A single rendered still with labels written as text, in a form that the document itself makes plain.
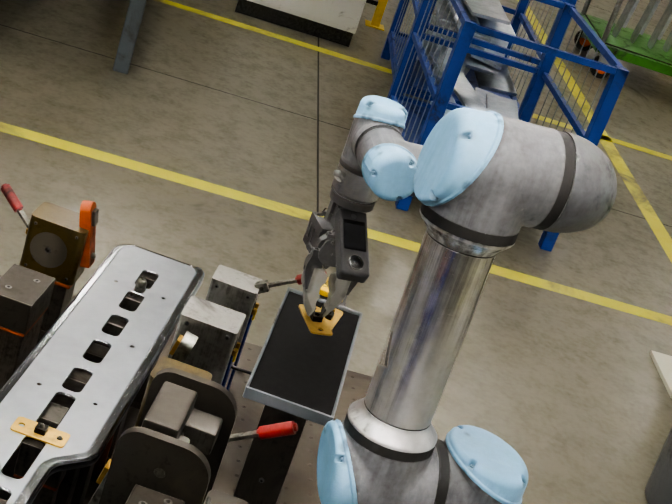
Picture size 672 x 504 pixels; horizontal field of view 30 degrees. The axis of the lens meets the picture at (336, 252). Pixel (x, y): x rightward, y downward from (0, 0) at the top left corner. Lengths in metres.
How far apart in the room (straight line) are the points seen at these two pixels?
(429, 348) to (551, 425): 3.19
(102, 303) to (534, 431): 2.52
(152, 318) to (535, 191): 1.07
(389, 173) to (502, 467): 0.44
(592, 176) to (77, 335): 1.07
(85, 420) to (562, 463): 2.69
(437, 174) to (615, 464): 3.28
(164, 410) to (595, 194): 0.65
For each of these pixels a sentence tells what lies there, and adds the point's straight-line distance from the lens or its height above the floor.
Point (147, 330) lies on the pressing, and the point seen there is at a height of 1.00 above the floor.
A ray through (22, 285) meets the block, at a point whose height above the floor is 1.03.
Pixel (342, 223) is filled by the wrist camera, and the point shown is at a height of 1.40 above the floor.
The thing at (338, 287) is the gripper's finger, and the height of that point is 1.28.
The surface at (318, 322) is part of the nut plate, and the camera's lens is 1.99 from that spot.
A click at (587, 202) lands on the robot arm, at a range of 1.43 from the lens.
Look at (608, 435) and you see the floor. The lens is 4.75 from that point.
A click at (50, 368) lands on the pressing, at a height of 1.00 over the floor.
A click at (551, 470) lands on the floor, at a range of 4.37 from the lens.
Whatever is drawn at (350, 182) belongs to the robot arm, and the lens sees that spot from 1.88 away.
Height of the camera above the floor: 2.12
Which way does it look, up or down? 24 degrees down
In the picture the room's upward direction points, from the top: 20 degrees clockwise
